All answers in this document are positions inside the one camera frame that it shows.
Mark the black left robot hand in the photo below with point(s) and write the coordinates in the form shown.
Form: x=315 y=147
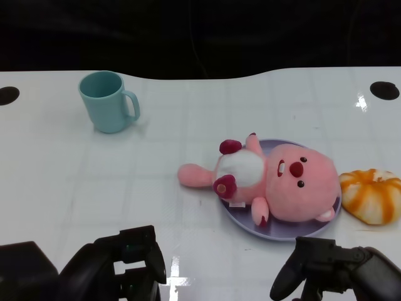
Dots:
x=94 y=269

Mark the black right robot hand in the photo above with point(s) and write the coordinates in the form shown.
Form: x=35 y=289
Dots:
x=344 y=269

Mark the pink plush beaver doll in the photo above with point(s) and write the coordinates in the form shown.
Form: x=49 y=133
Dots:
x=300 y=194

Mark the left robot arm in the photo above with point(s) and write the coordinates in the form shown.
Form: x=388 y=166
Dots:
x=22 y=272

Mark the lavender plastic plate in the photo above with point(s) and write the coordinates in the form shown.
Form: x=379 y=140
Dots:
x=282 y=231

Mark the orange white striped bun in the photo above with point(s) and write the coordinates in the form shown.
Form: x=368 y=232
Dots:
x=372 y=200

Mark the teal plastic mug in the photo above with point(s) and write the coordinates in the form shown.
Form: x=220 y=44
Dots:
x=105 y=109

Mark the black table grommet hole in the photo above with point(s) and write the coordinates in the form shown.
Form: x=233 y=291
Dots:
x=384 y=90
x=7 y=95

